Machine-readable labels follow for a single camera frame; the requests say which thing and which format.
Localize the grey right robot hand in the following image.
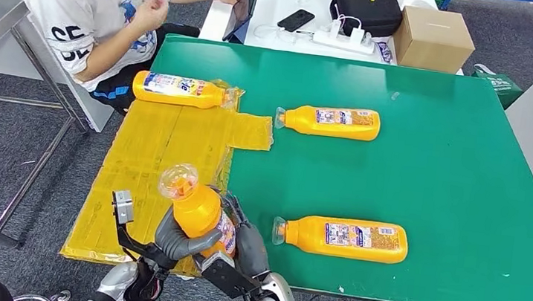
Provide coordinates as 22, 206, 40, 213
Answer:
213, 192, 278, 280

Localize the person's right hand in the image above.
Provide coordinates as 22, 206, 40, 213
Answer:
131, 0, 170, 32

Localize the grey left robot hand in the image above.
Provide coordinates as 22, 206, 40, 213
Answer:
152, 204, 226, 267

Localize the orange detergent bottle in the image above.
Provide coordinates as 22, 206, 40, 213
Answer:
151, 161, 246, 262
273, 100, 383, 143
130, 68, 241, 114
269, 211, 412, 267

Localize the tablet with blue case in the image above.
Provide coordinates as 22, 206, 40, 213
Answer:
222, 0, 261, 46

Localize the person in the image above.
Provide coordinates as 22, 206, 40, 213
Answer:
4, 0, 245, 126

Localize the black smartphone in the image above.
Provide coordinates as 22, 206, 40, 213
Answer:
275, 6, 317, 35

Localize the yellow taped cardboard sheet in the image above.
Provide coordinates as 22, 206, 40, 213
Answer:
59, 64, 280, 284

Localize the white plug charger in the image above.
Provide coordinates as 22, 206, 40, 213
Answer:
326, 18, 344, 39
348, 26, 366, 46

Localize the white power strip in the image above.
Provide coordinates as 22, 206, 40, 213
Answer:
310, 28, 377, 56

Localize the black carry bag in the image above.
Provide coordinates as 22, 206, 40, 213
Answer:
326, 0, 406, 42

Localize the purple snack packet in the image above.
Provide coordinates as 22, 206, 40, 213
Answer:
375, 40, 397, 65

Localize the brown cardboard box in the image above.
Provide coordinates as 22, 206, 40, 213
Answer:
389, 4, 479, 77

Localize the green shopping bag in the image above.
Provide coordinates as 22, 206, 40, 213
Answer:
468, 63, 527, 113

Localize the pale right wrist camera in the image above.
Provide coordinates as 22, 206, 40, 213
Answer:
198, 248, 267, 301

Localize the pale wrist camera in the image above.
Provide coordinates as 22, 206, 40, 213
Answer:
198, 248, 267, 301
109, 189, 138, 227

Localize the white charging cable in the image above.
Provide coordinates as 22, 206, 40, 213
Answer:
252, 21, 316, 45

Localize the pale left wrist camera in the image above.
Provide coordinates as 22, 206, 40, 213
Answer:
109, 189, 138, 227

